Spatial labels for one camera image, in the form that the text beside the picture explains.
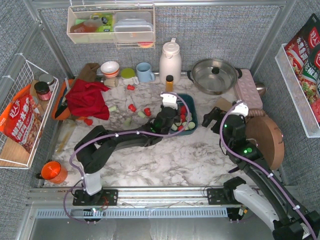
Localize red capsule cluster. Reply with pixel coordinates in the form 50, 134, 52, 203
180, 114, 186, 123
180, 105, 187, 115
177, 125, 184, 131

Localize red capsule cluster front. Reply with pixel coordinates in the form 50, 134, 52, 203
177, 125, 184, 131

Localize teal storage basket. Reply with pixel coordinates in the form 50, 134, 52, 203
169, 93, 198, 136

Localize cork mat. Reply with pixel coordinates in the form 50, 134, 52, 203
214, 97, 233, 112

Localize green capsule cluster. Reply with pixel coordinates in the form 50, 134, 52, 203
188, 121, 196, 130

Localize green capsule mid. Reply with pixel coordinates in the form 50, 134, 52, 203
123, 117, 132, 127

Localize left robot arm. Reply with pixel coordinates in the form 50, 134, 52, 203
74, 106, 181, 196

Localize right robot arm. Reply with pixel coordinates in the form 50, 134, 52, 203
202, 103, 320, 240

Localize orange spice bottle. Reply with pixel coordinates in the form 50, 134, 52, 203
165, 75, 174, 92

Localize round wooden board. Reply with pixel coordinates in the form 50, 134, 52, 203
245, 116, 285, 170

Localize pink egg tray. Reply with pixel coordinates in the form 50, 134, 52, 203
234, 68, 263, 110

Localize red capsule back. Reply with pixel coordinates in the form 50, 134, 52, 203
126, 84, 135, 91

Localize blue mug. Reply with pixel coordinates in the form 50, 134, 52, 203
136, 62, 155, 83

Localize steel pot with lid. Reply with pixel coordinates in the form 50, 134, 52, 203
186, 58, 243, 96

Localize white thermos jug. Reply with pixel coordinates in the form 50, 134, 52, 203
159, 38, 182, 84

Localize green capsule by cloth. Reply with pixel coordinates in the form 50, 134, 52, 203
108, 105, 117, 112

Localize green lid white cup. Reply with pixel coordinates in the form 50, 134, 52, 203
120, 68, 139, 85

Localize glass spice jar lying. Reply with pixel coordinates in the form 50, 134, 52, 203
103, 77, 119, 88

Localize right white rack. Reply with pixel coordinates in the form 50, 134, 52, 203
274, 43, 320, 138

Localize white orange bowl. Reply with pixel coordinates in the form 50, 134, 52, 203
100, 61, 120, 78

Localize red cloth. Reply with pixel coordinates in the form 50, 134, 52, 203
65, 78, 110, 120

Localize brown cloth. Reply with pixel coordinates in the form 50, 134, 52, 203
77, 62, 100, 83

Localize clear plastic containers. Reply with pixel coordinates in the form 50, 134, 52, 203
113, 11, 154, 43

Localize red snack bags right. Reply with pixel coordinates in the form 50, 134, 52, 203
284, 13, 320, 123

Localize orange tray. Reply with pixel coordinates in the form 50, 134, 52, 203
51, 81, 72, 121

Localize silver lid jar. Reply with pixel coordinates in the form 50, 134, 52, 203
38, 73, 55, 92

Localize orange cup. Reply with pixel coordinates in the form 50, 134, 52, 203
40, 161, 68, 185

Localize dark lid jar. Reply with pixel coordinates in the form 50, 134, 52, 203
34, 81, 52, 101

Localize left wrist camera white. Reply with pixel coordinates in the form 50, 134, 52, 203
160, 92, 178, 110

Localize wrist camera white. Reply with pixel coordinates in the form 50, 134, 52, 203
231, 100, 249, 117
160, 92, 178, 110

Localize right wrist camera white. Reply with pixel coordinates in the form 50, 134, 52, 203
231, 100, 249, 117

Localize wall wire basket top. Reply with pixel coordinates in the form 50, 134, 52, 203
66, 2, 156, 49

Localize left wire basket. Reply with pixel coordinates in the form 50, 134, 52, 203
0, 53, 60, 169

